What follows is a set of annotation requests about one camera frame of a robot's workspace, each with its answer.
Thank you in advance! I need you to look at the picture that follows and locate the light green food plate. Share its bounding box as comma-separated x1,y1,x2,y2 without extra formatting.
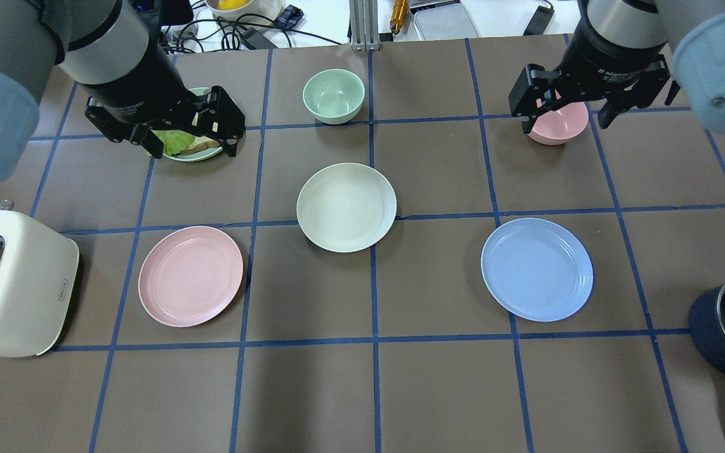
146,87,226,162

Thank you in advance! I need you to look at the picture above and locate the aluminium frame post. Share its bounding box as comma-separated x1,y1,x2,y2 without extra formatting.
349,0,381,52

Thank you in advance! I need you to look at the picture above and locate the green bowl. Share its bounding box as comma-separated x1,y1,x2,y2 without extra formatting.
302,69,366,125

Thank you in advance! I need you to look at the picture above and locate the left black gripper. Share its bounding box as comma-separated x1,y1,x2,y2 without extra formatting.
78,48,245,159

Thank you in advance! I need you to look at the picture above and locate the blue plate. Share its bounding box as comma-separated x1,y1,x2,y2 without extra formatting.
480,218,595,322

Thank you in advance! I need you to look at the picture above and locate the pink plate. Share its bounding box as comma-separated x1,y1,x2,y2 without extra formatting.
137,226,245,328

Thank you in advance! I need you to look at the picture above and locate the bread slice on plate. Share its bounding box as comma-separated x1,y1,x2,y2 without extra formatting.
177,137,221,160

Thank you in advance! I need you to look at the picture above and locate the cream white plate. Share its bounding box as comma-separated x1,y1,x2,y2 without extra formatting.
296,162,398,253

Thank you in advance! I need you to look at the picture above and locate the beige bowl with toys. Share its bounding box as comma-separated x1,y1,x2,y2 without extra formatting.
205,1,284,23

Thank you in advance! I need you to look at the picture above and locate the dark blue pot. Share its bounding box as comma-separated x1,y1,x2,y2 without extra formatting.
688,284,725,374

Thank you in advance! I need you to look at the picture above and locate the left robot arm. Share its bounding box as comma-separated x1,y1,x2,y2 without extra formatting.
0,1,245,183

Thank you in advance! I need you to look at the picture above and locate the white toaster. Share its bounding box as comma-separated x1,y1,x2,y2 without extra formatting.
0,210,80,357

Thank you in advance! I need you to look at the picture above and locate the green lettuce leaf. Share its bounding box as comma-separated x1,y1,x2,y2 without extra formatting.
152,131,196,157

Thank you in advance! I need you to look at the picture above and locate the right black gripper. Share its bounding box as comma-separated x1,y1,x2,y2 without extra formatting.
509,25,671,135

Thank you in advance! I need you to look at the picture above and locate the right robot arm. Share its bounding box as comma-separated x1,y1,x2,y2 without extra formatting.
507,1,725,135

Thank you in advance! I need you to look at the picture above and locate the pink bowl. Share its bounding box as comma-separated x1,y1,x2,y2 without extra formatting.
529,103,589,145

